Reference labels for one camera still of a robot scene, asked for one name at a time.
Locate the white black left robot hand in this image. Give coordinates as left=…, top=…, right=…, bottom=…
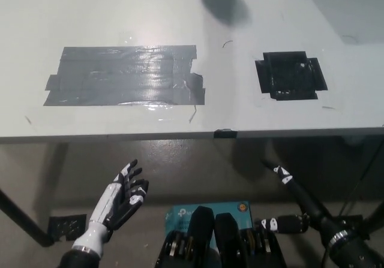
left=73, top=159, right=150, bottom=255

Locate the black tape square mark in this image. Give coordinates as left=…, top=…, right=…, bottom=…
left=254, top=50, right=328, bottom=101

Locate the teal router box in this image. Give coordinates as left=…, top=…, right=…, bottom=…
left=164, top=201, right=253, bottom=248

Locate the thin black cable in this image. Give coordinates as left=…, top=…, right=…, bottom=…
left=337, top=146, right=384, bottom=219

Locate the grey duct tape patch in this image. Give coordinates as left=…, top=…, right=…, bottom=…
left=43, top=44, right=206, bottom=107

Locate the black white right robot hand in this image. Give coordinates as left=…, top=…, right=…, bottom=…
left=259, top=159, right=346, bottom=246

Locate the black table leg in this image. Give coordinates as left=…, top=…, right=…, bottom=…
left=0, top=187, right=55, bottom=247

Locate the black floor tape patch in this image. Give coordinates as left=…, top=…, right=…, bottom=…
left=47, top=213, right=88, bottom=241

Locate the small black tape strip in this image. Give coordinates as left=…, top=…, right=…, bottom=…
left=214, top=128, right=238, bottom=139

